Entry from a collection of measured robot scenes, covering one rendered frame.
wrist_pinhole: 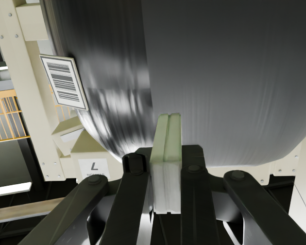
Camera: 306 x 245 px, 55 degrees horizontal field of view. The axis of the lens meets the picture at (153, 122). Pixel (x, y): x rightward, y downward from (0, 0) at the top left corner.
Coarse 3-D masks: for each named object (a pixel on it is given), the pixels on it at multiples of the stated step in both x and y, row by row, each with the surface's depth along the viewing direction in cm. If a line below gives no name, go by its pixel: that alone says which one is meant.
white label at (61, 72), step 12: (48, 60) 28; (60, 60) 28; (72, 60) 27; (48, 72) 29; (60, 72) 29; (72, 72) 28; (60, 84) 30; (72, 84) 29; (60, 96) 31; (72, 96) 30; (84, 96) 30; (84, 108) 31
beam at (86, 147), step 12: (84, 132) 100; (84, 144) 94; (96, 144) 93; (72, 156) 91; (84, 156) 90; (96, 156) 90; (108, 156) 90; (108, 168) 92; (120, 168) 92; (216, 168) 89; (228, 168) 89; (240, 168) 88; (252, 168) 88; (264, 168) 88; (108, 180) 94; (264, 180) 90
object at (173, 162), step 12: (180, 120) 19; (168, 132) 17; (180, 132) 17; (168, 144) 16; (180, 144) 15; (168, 156) 14; (180, 156) 14; (168, 168) 14; (180, 168) 14; (168, 180) 14; (180, 180) 14; (168, 192) 14; (180, 192) 14; (180, 204) 14
